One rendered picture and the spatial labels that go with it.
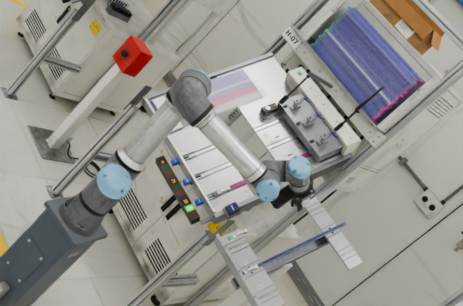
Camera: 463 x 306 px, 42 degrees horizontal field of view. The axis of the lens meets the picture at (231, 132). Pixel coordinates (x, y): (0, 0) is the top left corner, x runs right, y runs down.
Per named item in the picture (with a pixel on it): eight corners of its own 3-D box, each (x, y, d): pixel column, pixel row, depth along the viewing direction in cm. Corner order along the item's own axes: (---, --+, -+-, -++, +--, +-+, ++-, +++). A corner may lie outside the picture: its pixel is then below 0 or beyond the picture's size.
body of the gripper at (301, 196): (315, 198, 228) (316, 185, 217) (295, 209, 226) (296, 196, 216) (304, 182, 231) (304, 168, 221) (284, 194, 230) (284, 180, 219)
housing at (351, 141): (339, 164, 279) (347, 146, 268) (282, 89, 302) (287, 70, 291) (353, 158, 282) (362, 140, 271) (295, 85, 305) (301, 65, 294)
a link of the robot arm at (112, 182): (76, 196, 200) (101, 169, 196) (89, 180, 213) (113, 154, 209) (103, 220, 202) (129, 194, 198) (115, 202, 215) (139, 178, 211)
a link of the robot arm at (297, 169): (286, 153, 207) (311, 154, 206) (286, 167, 217) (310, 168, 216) (285, 174, 204) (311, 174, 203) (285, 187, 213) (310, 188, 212)
